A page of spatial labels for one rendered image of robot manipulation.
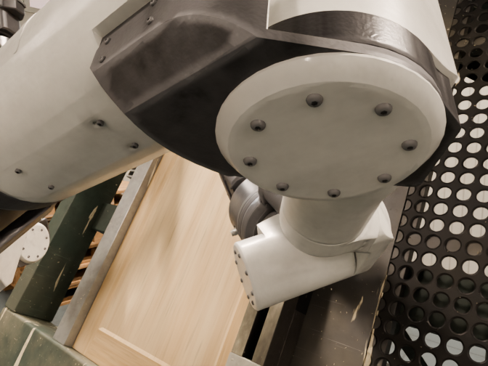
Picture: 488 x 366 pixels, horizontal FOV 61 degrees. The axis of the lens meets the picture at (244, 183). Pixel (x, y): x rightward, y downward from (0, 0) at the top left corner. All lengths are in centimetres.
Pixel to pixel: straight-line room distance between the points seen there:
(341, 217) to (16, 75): 19
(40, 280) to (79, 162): 100
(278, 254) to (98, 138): 22
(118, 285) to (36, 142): 76
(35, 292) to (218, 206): 57
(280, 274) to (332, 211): 12
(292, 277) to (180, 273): 49
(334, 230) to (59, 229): 99
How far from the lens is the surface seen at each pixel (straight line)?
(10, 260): 51
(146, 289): 90
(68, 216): 121
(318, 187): 17
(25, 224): 40
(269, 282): 37
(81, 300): 101
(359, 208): 25
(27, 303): 122
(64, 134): 20
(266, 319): 63
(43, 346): 105
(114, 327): 93
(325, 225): 28
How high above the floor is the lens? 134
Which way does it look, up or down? 7 degrees down
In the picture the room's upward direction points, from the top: straight up
